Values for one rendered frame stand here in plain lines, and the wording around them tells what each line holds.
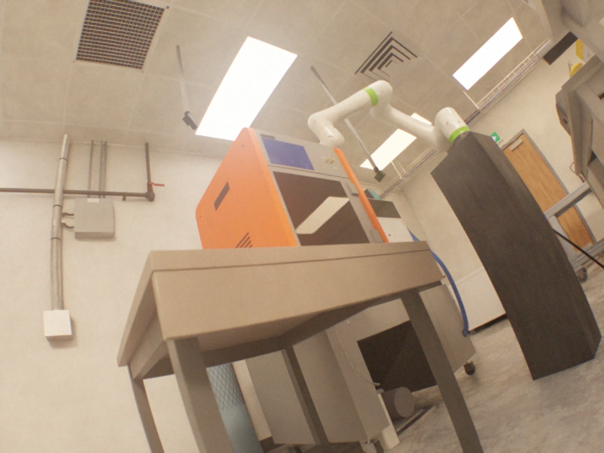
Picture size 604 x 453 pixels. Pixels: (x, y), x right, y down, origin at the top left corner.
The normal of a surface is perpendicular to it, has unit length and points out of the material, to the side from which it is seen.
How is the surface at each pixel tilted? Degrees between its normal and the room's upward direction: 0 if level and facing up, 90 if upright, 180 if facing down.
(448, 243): 90
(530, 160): 90
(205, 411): 90
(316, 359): 90
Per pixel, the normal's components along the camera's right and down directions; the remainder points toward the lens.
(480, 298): -0.76, -0.01
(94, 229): 0.55, -0.54
